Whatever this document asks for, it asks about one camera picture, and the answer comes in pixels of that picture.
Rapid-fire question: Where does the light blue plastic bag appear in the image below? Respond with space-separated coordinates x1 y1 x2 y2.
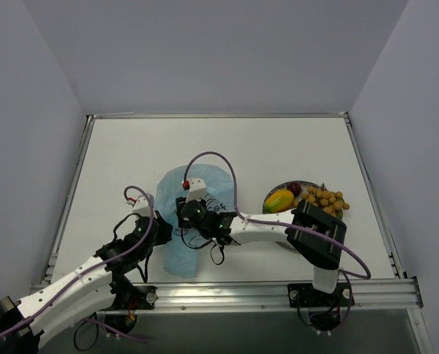
154 164 235 278

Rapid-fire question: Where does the yellow mango fake fruit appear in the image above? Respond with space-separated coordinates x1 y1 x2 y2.
263 189 294 213

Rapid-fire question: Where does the dark red plum fake fruit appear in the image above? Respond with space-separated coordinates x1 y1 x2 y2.
287 181 302 197

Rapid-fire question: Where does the yellow longan fruit bunch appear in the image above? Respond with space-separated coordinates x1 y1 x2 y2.
300 186 350 220

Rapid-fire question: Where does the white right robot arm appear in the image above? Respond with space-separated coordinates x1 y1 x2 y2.
176 198 347 305

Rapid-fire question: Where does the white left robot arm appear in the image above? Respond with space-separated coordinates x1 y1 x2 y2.
0 214 173 353

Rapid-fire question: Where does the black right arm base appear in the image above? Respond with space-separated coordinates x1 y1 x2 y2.
287 283 355 336

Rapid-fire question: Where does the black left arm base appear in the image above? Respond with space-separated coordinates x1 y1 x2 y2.
103 285 157 334

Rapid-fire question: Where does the grey speckled plate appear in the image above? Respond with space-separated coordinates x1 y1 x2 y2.
262 180 345 251

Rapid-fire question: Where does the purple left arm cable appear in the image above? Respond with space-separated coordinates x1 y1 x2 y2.
0 185 157 340

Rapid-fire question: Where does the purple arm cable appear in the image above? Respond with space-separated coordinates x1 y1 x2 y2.
182 150 371 325
0 185 157 340

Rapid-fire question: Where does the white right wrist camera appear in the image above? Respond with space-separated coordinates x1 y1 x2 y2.
186 178 207 202

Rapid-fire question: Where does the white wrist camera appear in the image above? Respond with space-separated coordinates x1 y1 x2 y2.
132 194 154 217
186 178 207 202

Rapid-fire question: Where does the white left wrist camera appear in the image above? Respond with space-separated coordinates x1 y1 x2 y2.
132 194 154 217

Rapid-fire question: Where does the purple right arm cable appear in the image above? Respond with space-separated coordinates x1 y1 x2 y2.
182 150 371 325

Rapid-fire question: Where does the aluminium front rail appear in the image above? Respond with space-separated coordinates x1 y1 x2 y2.
25 276 425 314

